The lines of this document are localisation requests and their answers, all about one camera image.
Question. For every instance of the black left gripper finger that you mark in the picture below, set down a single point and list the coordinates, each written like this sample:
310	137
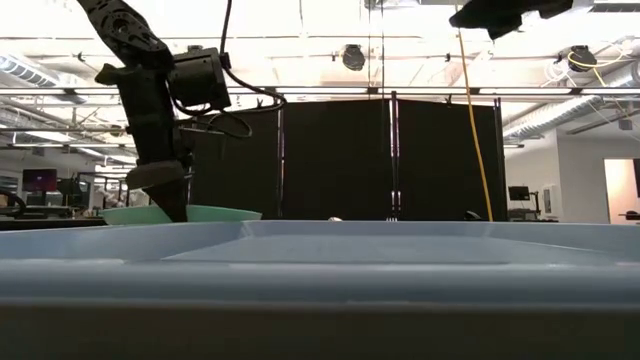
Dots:
170	200

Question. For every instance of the teal plastic plate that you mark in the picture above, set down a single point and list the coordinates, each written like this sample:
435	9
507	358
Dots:
225	214

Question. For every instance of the blue plastic tray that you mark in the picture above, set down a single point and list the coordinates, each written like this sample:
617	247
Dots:
320	250

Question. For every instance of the distant lab workbench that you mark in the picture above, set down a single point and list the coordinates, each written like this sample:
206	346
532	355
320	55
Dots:
100	200

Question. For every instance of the purple-lit computer monitor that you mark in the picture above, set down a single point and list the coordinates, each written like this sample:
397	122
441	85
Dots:
39	180

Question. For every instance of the black folding partition screen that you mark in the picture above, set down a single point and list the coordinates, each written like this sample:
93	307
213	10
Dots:
340	160

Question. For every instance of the small dark computer monitor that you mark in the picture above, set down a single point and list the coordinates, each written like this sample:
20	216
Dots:
518	192

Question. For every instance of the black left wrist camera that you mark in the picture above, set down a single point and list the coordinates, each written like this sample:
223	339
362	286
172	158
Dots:
200	80

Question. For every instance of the silver ceiling duct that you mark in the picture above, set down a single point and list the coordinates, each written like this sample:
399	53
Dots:
50	82
550	117

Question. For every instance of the black aluminium table frame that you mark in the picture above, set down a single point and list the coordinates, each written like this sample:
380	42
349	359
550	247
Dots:
50	224

